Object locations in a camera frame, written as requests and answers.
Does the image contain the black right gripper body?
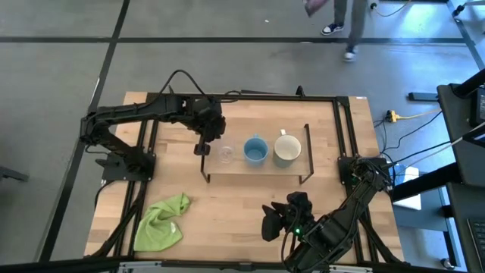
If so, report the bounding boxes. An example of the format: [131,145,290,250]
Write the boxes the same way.
[282,191,314,236]

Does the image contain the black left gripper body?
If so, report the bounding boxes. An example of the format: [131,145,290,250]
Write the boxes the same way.
[187,97,227,143]

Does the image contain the small clear glass cup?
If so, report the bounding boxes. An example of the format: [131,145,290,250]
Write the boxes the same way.
[218,145,236,164]

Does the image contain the light blue mug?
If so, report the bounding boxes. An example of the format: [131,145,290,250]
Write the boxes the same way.
[242,133,270,167]

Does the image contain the large teal ribbed mug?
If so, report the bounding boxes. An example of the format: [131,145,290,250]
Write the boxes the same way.
[272,128,303,169]

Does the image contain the wooden shelf with black legs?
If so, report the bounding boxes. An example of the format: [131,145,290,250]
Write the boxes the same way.
[199,123,314,186]

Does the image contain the green cloth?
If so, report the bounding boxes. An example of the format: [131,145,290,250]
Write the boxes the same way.
[133,193,192,253]

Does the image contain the white floor box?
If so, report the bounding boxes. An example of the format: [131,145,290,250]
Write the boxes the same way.
[393,165,422,212]

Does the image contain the dull pink bag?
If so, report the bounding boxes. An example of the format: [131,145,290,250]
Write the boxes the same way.
[304,0,330,18]

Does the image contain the grey floor foot bar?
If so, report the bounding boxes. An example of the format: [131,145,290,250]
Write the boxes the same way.
[408,92,440,102]

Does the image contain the black side desk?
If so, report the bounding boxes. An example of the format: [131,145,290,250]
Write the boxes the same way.
[390,67,485,273]

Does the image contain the person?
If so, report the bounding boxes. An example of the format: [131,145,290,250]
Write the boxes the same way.
[321,0,369,62]

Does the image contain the laptop keyboard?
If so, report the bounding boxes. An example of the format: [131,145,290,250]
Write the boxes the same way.
[466,216,485,273]

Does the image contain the grey furniture foot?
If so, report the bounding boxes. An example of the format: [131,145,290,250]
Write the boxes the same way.
[0,165,30,183]

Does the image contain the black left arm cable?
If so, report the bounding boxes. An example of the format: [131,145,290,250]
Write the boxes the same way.
[158,69,242,105]

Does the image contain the black metal table frame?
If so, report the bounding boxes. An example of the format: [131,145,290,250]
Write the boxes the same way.
[85,85,406,266]

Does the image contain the silver aluminium bracket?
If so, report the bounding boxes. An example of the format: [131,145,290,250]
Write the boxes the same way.
[328,264,374,273]
[118,260,163,273]

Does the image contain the yellow power strip cable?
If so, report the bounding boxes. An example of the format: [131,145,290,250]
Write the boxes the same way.
[397,108,443,121]

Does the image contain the yellow floor cable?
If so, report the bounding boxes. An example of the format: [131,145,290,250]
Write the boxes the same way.
[369,0,412,18]

